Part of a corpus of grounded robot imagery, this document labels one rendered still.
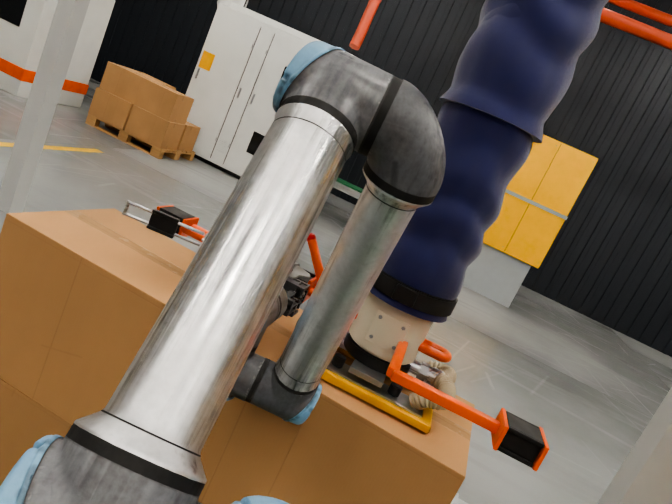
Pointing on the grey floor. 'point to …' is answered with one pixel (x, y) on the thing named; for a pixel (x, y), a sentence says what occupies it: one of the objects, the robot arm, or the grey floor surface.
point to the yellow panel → (529, 218)
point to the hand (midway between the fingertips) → (288, 277)
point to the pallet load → (144, 112)
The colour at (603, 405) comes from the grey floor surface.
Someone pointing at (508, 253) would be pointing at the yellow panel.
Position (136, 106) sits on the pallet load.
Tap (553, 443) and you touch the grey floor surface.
